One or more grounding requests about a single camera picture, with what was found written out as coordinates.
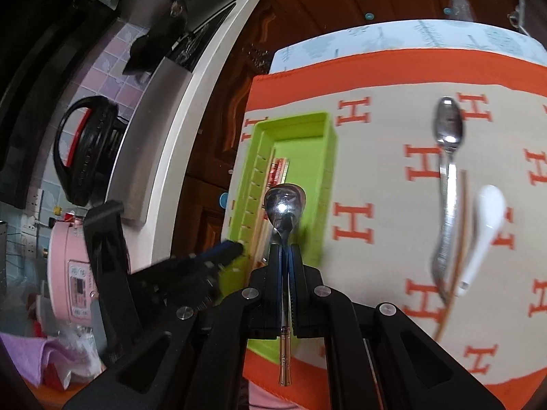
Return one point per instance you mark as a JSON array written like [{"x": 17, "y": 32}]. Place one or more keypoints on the small metal spoon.
[{"x": 284, "y": 205}]

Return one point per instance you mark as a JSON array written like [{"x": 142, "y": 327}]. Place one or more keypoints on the white ceramic spoon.
[{"x": 489, "y": 205}]

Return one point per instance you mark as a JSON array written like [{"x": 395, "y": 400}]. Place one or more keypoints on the black red pressure cooker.
[{"x": 94, "y": 149}]

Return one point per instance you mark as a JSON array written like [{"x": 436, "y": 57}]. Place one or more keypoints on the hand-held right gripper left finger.
[{"x": 275, "y": 282}]

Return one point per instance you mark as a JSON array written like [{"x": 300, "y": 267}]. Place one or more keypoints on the purple cloth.
[{"x": 30, "y": 350}]

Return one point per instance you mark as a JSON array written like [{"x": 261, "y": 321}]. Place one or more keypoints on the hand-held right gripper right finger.
[{"x": 295, "y": 282}]

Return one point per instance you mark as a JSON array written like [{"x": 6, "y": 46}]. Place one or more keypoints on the green plastic utensil tray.
[{"x": 299, "y": 128}]

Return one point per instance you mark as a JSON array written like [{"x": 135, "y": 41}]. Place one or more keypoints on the crumpled clear plastic bag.
[{"x": 81, "y": 346}]

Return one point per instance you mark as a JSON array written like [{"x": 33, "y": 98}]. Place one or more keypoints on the decorated bamboo chopstick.
[{"x": 282, "y": 170}]

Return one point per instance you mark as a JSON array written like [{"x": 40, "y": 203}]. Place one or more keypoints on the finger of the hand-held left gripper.
[{"x": 224, "y": 250}]

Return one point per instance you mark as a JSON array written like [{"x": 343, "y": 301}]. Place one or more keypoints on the bamboo chopstick with dark bands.
[{"x": 259, "y": 239}]

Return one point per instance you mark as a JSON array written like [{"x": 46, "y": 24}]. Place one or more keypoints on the pink cloth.
[{"x": 265, "y": 397}]

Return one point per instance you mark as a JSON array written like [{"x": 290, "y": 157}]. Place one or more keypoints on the steel stove panel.
[{"x": 145, "y": 136}]

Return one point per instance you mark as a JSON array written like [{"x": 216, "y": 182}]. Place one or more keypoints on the brown wooden chopstick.
[{"x": 463, "y": 196}]

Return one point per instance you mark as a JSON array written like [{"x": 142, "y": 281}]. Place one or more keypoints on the pink rice cooker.
[{"x": 64, "y": 264}]

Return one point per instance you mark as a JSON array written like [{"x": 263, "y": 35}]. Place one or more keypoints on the white wall sockets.
[{"x": 34, "y": 200}]

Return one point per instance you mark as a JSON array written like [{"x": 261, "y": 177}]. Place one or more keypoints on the orange beige printed blanket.
[{"x": 384, "y": 158}]

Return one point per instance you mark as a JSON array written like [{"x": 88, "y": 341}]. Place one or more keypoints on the large metal spoon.
[{"x": 448, "y": 124}]

